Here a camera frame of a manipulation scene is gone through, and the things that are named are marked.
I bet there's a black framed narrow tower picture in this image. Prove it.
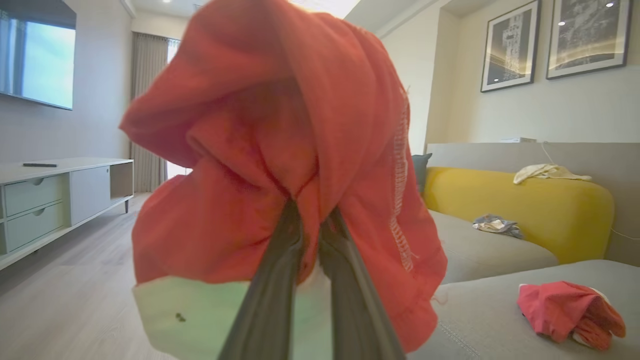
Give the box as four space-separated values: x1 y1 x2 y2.
480 0 542 94

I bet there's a cream cloth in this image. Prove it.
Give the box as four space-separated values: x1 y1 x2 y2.
513 163 593 185

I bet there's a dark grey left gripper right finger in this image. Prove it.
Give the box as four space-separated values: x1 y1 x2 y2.
319 207 406 360

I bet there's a grey blue cloth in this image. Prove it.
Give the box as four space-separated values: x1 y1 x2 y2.
472 213 524 240

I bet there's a grey fabric sofa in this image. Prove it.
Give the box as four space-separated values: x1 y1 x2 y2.
407 209 640 360

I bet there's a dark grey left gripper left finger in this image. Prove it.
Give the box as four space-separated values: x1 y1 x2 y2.
217 199 305 360

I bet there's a beige curtain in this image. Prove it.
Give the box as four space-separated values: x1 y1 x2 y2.
130 32 171 194

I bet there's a dark grey throw pillow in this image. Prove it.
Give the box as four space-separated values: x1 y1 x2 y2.
412 153 433 195

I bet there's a black framed wide picture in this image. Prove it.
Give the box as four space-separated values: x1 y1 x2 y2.
545 0 634 81

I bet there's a wall-mounted television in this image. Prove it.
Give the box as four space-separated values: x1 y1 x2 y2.
0 0 77 111

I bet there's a white and green TV cabinet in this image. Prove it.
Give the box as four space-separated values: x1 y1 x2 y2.
0 157 135 271

